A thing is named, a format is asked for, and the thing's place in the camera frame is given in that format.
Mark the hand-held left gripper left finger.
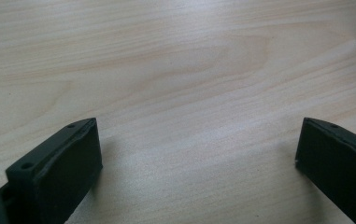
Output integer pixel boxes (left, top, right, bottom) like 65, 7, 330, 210
0, 117, 104, 224

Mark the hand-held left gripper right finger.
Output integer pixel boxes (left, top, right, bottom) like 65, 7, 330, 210
294, 117, 356, 224

